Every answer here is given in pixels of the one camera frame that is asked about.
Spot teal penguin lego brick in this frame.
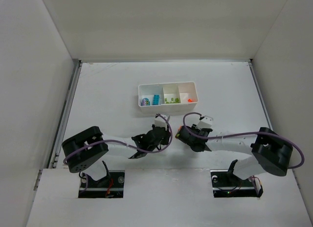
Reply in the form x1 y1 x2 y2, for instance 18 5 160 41
141 97 151 106

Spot long teal lego brick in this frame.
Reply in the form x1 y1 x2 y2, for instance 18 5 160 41
152 94 160 106

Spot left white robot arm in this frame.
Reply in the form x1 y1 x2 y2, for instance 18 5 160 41
62 124 173 173

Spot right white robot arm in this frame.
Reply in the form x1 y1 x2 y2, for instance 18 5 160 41
175 124 293 180

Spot white three-compartment sorting tray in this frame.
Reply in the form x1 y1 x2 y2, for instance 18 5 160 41
138 82 199 114

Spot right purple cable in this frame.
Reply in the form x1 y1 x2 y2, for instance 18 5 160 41
182 112 305 169

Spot purple cable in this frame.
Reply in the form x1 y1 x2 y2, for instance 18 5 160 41
182 112 305 169
63 113 173 193

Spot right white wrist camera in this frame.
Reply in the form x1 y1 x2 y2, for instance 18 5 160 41
197 115 213 130

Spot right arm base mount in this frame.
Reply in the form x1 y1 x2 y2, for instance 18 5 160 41
210 159 264 198

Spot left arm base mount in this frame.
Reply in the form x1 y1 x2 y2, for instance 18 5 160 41
78 161 125 199

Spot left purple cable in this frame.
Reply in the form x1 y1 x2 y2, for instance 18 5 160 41
63 113 173 193

